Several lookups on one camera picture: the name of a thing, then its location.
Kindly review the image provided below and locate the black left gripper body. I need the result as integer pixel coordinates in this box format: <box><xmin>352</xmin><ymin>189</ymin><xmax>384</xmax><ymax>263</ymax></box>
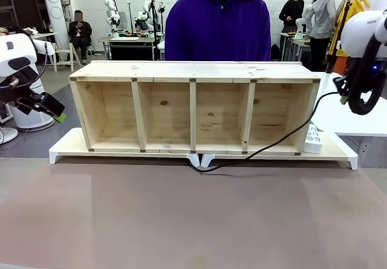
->
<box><xmin>0</xmin><ymin>78</ymin><xmax>42</xmax><ymax>110</ymax></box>

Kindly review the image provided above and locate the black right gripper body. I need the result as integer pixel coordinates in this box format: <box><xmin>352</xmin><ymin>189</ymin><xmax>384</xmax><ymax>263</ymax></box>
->
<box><xmin>332</xmin><ymin>75</ymin><xmax>350</xmax><ymax>98</ymax></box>

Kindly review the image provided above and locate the black power cable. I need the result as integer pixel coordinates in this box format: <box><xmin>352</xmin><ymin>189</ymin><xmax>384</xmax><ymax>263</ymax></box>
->
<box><xmin>189</xmin><ymin>91</ymin><xmax>343</xmax><ymax>174</ymax></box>

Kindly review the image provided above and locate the white cylindrical air purifier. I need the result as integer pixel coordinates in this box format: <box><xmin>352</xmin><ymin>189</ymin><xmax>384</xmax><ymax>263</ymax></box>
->
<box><xmin>8</xmin><ymin>56</ymin><xmax>56</xmax><ymax>132</ymax></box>

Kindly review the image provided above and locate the white round floor stand base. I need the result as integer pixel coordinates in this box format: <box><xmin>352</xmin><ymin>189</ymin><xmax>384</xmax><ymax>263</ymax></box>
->
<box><xmin>0</xmin><ymin>126</ymin><xmax>19</xmax><ymax>146</ymax></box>

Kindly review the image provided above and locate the white folding step stool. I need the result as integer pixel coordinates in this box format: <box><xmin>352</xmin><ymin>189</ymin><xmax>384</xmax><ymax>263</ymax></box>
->
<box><xmin>51</xmin><ymin>42</ymin><xmax>82</xmax><ymax>73</ymax></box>

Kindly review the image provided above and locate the black and yellow stand pole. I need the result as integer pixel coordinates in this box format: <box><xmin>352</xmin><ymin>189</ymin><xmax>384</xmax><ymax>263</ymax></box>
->
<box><xmin>325</xmin><ymin>0</ymin><xmax>354</xmax><ymax>74</ymax></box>

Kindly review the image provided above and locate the white power strip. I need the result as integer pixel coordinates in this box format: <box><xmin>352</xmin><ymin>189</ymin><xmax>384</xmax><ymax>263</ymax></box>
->
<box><xmin>302</xmin><ymin>123</ymin><xmax>325</xmax><ymax>155</ymax></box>

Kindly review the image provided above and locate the cluttered white background table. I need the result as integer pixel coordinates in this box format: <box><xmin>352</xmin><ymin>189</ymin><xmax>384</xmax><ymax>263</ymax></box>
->
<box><xmin>30</xmin><ymin>26</ymin><xmax>59</xmax><ymax>42</ymax></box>

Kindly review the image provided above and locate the small white background robot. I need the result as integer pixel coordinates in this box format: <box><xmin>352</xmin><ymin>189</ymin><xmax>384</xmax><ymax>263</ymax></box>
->
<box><xmin>294</xmin><ymin>4</ymin><xmax>314</xmax><ymax>41</ymax></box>

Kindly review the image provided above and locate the mannequin in grey hoodie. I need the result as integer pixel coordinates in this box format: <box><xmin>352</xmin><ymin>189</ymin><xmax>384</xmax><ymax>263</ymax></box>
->
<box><xmin>302</xmin><ymin>0</ymin><xmax>337</xmax><ymax>71</ymax></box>

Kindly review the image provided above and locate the seated person in dark clothes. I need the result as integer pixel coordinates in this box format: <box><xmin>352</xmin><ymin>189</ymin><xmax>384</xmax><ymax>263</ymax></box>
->
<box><xmin>68</xmin><ymin>9</ymin><xmax>93</xmax><ymax>65</ymax></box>

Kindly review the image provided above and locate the mannequin in yellow jacket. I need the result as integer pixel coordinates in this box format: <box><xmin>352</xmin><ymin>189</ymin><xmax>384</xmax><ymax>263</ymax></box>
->
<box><xmin>330</xmin><ymin>0</ymin><xmax>372</xmax><ymax>77</ymax></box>

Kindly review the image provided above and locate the tall white tower air conditioner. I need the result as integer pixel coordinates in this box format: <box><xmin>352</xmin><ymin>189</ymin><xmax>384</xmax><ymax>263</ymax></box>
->
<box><xmin>42</xmin><ymin>0</ymin><xmax>71</xmax><ymax>59</ymax></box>

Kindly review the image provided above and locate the standing person in black sweater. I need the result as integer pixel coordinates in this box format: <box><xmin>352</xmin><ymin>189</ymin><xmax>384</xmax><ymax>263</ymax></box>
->
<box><xmin>278</xmin><ymin>0</ymin><xmax>305</xmax><ymax>62</ymax></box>

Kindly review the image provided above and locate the grey background work table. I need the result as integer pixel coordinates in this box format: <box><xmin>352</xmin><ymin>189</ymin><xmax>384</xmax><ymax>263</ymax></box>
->
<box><xmin>97</xmin><ymin>34</ymin><xmax>166</xmax><ymax>62</ymax></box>

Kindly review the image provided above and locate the small white background table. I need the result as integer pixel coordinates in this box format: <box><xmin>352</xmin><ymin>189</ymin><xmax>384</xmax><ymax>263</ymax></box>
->
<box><xmin>157</xmin><ymin>37</ymin><xmax>167</xmax><ymax>61</ymax></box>

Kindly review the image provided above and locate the black background tripod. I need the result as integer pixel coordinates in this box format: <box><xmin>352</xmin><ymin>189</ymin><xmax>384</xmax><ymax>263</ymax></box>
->
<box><xmin>149</xmin><ymin>0</ymin><xmax>166</xmax><ymax>61</ymax></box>

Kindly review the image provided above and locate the person in purple hoodie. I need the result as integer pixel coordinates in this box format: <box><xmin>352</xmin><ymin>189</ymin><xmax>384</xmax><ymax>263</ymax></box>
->
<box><xmin>164</xmin><ymin>0</ymin><xmax>272</xmax><ymax>62</ymax></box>

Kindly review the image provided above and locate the wooden four-compartment shelf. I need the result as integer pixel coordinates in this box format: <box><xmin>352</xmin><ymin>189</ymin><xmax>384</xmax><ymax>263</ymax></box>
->
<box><xmin>68</xmin><ymin>59</ymin><xmax>322</xmax><ymax>157</ymax></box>

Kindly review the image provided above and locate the black braided cable sleeve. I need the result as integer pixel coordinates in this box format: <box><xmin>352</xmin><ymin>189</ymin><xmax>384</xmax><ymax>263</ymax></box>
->
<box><xmin>347</xmin><ymin>7</ymin><xmax>387</xmax><ymax>116</ymax></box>

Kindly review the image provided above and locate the thin black wrist camera cable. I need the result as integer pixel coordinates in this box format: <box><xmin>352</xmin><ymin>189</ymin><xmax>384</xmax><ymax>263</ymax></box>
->
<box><xmin>0</xmin><ymin>41</ymin><xmax>49</xmax><ymax>90</ymax></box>

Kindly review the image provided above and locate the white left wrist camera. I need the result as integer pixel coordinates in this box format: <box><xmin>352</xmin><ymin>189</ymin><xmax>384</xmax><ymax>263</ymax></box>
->
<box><xmin>30</xmin><ymin>37</ymin><xmax>56</xmax><ymax>57</ymax></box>

